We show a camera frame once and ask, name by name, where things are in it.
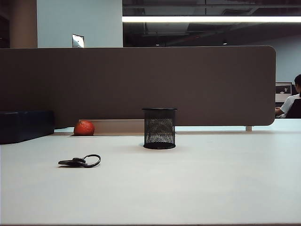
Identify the dark bunch of keys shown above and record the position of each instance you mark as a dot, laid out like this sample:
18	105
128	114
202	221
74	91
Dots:
70	162

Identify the black mesh basket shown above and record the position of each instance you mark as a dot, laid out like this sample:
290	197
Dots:
159	146

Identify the brown desk partition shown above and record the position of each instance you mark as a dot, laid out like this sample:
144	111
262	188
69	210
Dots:
141	77

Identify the orange fruit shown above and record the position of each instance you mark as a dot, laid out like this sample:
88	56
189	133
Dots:
84	128

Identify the white ceiling light strip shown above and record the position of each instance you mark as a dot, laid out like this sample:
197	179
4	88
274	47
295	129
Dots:
211	19

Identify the dark blue box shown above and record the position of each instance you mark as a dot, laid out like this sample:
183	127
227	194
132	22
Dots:
23	127

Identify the computer monitor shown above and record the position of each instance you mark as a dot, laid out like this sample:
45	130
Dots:
283	89

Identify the person in white shirt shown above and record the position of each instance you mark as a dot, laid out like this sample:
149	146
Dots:
290	103

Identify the black office chair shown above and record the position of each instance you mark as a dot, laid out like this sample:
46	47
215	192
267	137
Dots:
295	110

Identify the silver metal wall plate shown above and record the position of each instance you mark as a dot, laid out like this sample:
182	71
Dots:
78	41

